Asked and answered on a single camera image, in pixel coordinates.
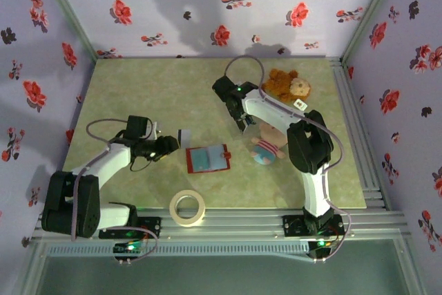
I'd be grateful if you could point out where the red leather card holder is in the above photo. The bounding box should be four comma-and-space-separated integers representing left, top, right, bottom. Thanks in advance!
185, 143, 232, 174

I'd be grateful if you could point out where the green circuit board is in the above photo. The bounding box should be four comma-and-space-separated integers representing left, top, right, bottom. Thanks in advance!
113, 241, 146, 260
308, 238, 339, 262

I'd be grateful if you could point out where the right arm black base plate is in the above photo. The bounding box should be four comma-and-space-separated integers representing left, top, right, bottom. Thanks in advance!
282, 213, 345, 239

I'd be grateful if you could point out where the long aluminium base rail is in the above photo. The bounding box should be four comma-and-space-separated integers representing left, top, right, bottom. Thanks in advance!
32, 207, 412, 240

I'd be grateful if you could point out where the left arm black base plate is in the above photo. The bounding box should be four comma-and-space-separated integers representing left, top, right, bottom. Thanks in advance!
99, 216, 162, 240

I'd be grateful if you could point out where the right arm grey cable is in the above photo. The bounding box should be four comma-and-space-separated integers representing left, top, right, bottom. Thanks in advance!
224, 55, 353, 263

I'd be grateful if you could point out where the pink pig plush toy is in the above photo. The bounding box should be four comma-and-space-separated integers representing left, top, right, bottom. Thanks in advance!
250, 121, 289, 165

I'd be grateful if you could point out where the perforated grey cable duct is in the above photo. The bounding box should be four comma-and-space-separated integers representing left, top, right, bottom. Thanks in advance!
46, 242, 310, 258

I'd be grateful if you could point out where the grey credit card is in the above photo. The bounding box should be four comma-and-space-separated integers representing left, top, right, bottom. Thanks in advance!
176, 129, 192, 148

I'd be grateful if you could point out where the beige masking tape roll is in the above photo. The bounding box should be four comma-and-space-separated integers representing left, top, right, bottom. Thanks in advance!
169, 189, 207, 229

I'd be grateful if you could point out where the aluminium side rail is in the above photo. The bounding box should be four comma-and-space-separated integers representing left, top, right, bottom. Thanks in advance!
327, 58, 390, 210

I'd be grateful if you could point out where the left arm grey cable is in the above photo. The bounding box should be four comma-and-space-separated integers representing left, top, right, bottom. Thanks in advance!
70, 117, 160, 265

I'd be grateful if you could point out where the brown monkey plush toy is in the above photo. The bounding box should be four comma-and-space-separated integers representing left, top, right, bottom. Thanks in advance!
260, 68, 312, 103

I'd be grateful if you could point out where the grey corner post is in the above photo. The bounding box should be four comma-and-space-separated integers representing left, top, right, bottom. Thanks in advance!
32, 0, 101, 64
340, 0, 405, 66

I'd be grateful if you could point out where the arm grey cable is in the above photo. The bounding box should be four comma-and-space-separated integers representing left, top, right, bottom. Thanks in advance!
224, 55, 353, 263
70, 117, 160, 265

